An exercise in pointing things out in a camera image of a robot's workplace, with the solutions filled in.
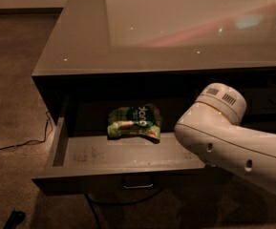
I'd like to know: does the dark drawer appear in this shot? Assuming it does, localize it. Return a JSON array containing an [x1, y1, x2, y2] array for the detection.
[[240, 88, 276, 115], [32, 95, 232, 196]]

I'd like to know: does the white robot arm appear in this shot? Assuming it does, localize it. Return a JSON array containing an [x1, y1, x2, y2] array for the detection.
[[174, 83, 276, 195]]

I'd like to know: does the dark cabinet with glass top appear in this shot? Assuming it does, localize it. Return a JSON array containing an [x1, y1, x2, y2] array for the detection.
[[32, 0, 276, 196]]

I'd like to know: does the green snack bag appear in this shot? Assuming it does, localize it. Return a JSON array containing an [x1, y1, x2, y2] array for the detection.
[[107, 104, 162, 142]]

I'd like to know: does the black object on floor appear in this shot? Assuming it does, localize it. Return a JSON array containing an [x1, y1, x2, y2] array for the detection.
[[3, 210, 26, 229]]

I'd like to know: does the thin black floor cable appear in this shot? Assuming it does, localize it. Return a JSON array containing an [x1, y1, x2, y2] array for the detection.
[[0, 111, 53, 162]]

